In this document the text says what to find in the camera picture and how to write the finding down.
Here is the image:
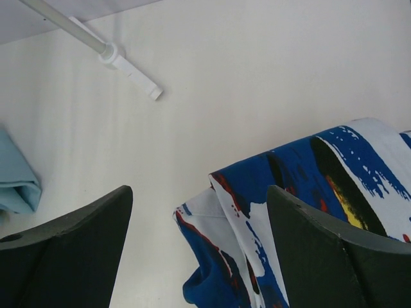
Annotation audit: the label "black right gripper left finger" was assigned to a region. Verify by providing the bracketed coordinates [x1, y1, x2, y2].
[1, 185, 133, 307]

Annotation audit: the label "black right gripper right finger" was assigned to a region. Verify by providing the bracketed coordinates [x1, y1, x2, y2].
[267, 186, 410, 307]

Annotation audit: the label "light blue trousers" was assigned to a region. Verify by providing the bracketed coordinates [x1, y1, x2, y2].
[1, 128, 42, 221]

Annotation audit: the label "blue white patterned trousers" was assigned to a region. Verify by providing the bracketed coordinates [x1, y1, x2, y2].
[173, 118, 410, 307]

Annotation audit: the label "silver clothes rack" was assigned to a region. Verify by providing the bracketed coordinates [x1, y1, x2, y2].
[22, 1, 163, 101]

